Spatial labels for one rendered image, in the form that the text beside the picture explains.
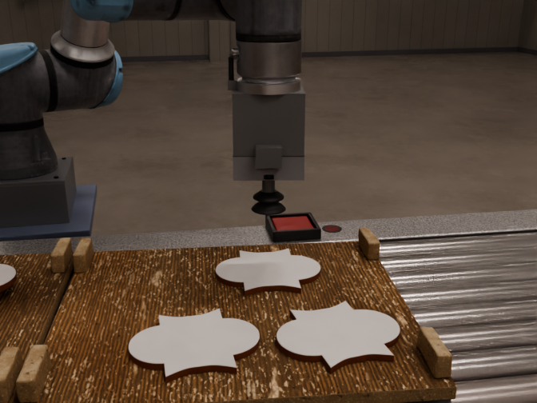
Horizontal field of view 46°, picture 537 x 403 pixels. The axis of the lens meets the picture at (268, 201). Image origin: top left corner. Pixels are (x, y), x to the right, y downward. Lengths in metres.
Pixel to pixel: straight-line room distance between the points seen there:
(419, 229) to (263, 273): 0.33
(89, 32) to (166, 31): 8.91
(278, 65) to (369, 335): 0.31
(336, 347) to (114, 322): 0.25
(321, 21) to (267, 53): 9.81
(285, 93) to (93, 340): 0.34
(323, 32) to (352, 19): 0.52
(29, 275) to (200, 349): 0.30
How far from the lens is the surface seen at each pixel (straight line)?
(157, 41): 10.12
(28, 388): 0.63
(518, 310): 0.85
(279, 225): 1.00
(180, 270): 0.85
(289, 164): 0.75
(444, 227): 1.07
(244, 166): 0.75
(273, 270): 0.82
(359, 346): 0.67
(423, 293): 0.85
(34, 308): 0.80
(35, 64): 1.24
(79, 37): 1.22
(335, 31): 10.61
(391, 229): 1.04
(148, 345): 0.68
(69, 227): 1.21
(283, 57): 0.72
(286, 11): 0.72
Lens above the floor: 1.31
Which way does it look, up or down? 20 degrees down
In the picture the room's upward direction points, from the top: straight up
